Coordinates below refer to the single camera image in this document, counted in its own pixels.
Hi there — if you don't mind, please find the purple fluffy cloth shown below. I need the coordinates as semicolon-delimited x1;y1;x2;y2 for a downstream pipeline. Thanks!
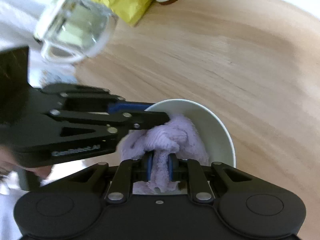
117;115;209;194

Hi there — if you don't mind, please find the left hand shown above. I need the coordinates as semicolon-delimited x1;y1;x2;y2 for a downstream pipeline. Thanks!
0;145;52;179

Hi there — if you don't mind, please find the clear glass mug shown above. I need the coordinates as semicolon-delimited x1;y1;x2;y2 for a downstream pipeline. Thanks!
33;0;118;63

